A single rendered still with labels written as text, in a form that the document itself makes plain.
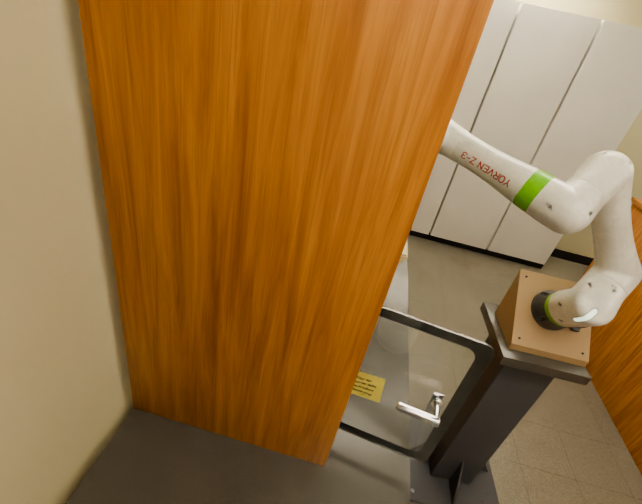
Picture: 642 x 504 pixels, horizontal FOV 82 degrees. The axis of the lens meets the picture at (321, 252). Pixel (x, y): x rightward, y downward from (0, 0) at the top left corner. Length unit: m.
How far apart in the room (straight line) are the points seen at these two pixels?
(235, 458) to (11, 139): 0.76
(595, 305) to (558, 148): 2.76
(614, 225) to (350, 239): 0.94
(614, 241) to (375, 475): 0.96
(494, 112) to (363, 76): 3.36
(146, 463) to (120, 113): 0.73
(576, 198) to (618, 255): 0.35
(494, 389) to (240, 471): 1.10
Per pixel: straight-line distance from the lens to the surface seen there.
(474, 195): 4.03
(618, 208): 1.32
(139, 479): 1.01
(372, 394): 0.89
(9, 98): 0.61
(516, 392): 1.77
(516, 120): 3.89
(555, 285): 1.67
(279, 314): 0.68
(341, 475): 1.03
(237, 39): 0.53
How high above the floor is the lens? 1.83
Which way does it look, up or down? 32 degrees down
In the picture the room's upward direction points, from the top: 13 degrees clockwise
